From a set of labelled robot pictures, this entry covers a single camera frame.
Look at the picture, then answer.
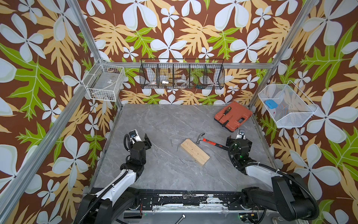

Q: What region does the red black claw hammer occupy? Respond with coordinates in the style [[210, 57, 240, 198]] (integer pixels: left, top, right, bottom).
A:
[[196, 133, 228, 151]]

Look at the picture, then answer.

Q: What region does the white wire basket left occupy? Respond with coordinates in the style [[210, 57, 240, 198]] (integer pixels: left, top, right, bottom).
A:
[[83, 59, 126, 102]]

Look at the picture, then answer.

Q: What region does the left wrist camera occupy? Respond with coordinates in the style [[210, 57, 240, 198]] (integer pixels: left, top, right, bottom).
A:
[[129, 129, 142, 143]]

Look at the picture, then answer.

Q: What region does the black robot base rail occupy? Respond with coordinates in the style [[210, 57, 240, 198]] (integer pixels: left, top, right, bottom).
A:
[[114, 187, 277, 211]]

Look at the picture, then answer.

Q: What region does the aluminium frame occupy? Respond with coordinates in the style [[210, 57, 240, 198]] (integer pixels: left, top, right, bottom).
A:
[[1, 1, 305, 197]]

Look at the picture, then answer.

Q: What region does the black wire basket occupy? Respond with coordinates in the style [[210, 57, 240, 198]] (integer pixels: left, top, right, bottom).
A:
[[139, 58, 225, 90]]

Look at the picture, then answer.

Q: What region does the wooden block with nails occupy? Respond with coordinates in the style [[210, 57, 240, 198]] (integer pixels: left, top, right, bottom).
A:
[[180, 139, 210, 166]]

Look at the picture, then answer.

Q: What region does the yellow black screwdriver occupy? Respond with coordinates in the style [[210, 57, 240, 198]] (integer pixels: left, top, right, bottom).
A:
[[223, 107, 231, 116]]

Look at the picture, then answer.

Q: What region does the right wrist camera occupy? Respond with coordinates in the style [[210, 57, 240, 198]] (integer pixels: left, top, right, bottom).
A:
[[236, 129, 246, 140]]

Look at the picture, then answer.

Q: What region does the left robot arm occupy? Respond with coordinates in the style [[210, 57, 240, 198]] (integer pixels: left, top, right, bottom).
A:
[[74, 129, 152, 224]]

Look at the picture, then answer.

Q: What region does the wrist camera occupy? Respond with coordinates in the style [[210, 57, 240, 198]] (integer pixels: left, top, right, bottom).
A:
[[129, 129, 142, 143], [236, 129, 246, 140]]

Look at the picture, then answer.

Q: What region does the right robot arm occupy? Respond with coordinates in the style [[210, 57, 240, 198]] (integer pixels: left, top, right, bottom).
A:
[[225, 137, 319, 221]]

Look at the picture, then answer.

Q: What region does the blue object in basket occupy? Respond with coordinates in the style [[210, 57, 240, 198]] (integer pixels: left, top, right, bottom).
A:
[[265, 99, 278, 109]]

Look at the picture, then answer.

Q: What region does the white mesh basket right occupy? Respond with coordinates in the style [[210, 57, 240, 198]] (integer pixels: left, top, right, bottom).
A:
[[258, 81, 318, 129]]

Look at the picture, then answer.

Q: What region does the red plastic tool case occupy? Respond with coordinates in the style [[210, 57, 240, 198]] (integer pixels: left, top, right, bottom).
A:
[[214, 101, 253, 133]]

